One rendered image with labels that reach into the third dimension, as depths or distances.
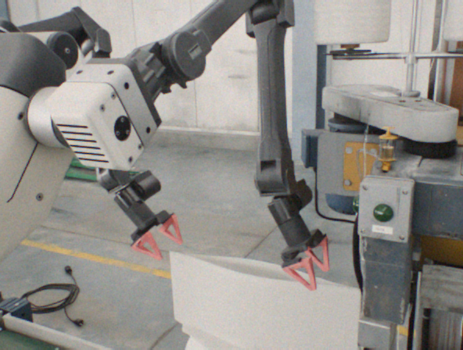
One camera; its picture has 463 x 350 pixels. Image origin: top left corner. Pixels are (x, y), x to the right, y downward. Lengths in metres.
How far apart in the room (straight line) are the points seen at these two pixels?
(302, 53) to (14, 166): 5.19
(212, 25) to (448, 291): 0.68
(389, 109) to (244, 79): 5.67
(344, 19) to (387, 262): 0.50
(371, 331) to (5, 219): 0.63
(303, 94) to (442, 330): 4.59
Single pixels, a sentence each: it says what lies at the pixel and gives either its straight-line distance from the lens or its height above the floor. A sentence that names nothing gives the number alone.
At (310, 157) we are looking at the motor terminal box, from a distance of 1.24.
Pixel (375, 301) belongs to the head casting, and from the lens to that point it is 0.89.
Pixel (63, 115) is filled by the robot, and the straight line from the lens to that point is 0.66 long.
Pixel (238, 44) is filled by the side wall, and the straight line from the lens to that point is 6.60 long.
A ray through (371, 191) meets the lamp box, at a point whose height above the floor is 1.32.
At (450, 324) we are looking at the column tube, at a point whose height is 0.79.
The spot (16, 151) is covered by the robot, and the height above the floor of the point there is 1.40.
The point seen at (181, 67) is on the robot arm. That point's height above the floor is 1.51.
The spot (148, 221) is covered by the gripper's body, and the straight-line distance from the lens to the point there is 1.22.
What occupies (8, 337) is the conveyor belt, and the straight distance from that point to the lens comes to 2.27.
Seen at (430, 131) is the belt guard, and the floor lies 1.38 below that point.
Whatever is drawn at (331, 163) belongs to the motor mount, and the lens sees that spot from 1.23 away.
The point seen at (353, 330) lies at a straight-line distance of 1.14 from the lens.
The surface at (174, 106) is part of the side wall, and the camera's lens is 7.21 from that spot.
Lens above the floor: 1.55
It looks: 16 degrees down
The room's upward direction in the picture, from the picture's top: 2 degrees counter-clockwise
